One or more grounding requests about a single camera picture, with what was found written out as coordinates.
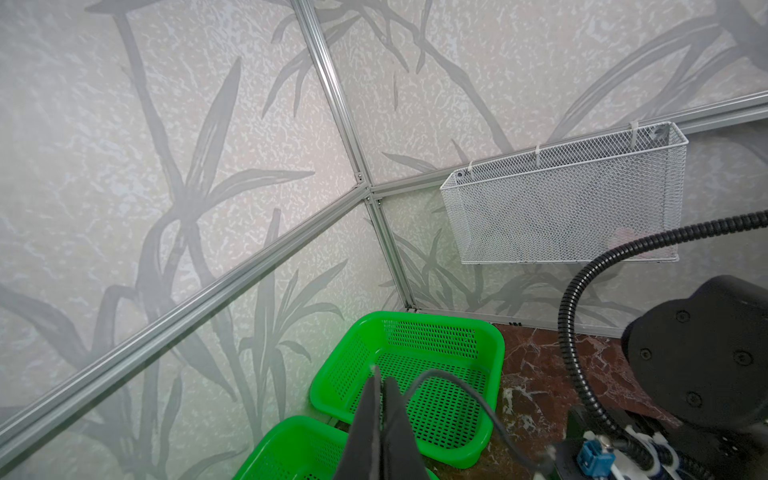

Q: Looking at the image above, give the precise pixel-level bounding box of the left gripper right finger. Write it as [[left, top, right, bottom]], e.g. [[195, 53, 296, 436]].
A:
[[382, 377, 429, 480]]

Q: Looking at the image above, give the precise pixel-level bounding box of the middle green plastic basket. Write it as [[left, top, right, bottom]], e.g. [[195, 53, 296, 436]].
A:
[[232, 415, 439, 480]]

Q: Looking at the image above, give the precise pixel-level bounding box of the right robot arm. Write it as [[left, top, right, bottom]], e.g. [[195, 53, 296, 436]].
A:
[[558, 211, 767, 479]]

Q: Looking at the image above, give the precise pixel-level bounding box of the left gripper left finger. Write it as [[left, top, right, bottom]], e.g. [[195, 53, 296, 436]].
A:
[[334, 365, 382, 479]]

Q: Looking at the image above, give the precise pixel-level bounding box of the white wire mesh basket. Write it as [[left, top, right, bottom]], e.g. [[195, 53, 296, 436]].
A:
[[440, 122, 689, 264]]

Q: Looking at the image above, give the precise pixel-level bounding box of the right green plastic basket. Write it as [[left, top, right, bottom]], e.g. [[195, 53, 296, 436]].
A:
[[308, 310, 506, 470]]

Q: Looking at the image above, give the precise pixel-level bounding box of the pink object in wire basket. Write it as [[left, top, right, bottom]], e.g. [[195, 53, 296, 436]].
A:
[[607, 228, 638, 249]]

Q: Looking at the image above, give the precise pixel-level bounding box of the green plastic basket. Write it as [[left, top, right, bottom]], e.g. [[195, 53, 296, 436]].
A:
[[232, 415, 439, 480], [308, 310, 506, 470]]

